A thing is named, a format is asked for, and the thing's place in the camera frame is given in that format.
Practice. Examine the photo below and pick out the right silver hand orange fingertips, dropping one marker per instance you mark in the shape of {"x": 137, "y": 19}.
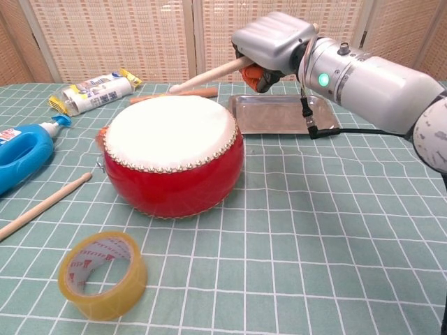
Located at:
{"x": 272, "y": 38}

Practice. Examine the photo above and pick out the light wooden drumstick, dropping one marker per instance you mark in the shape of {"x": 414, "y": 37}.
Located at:
{"x": 45, "y": 204}
{"x": 209, "y": 75}

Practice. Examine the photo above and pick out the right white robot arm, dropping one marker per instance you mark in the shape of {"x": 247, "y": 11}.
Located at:
{"x": 377, "y": 87}

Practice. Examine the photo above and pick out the stainless steel tray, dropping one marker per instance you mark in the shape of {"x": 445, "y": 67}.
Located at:
{"x": 272, "y": 115}

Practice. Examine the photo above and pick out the red drum white skin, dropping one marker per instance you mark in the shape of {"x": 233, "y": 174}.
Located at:
{"x": 174, "y": 181}

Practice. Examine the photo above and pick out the bamboo folding screen panel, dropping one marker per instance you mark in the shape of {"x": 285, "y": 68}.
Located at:
{"x": 122, "y": 42}
{"x": 440, "y": 35}
{"x": 216, "y": 35}
{"x": 14, "y": 52}
{"x": 394, "y": 21}

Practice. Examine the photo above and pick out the brown wooden rolling pin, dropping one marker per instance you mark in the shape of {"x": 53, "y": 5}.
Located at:
{"x": 206, "y": 91}

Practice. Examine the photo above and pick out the small black screen hinge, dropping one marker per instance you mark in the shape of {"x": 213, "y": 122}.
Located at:
{"x": 364, "y": 38}

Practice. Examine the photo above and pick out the white yellow snack package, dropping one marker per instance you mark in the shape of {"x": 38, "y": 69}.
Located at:
{"x": 94, "y": 92}

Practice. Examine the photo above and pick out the green checked tablecloth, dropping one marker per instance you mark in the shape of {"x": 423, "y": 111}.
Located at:
{"x": 297, "y": 244}

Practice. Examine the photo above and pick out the blue detergent pump bottle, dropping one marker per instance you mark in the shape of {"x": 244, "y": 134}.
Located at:
{"x": 21, "y": 153}

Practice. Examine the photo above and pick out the clear packing tape roll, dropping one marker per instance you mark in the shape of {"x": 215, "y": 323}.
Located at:
{"x": 115, "y": 300}

